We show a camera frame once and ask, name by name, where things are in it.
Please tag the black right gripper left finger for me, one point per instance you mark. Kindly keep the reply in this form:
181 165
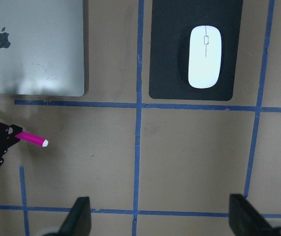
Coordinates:
78 220

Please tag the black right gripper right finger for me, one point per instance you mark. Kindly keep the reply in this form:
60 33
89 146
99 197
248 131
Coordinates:
244 219

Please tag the pink marker pen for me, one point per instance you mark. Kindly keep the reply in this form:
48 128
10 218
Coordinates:
31 138

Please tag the white computer mouse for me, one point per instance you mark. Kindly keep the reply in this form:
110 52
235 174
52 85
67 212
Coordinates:
204 61

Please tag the black mousepad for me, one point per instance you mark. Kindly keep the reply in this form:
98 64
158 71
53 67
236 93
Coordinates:
172 23

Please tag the grey closed laptop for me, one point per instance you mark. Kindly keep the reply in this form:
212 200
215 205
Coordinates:
42 47

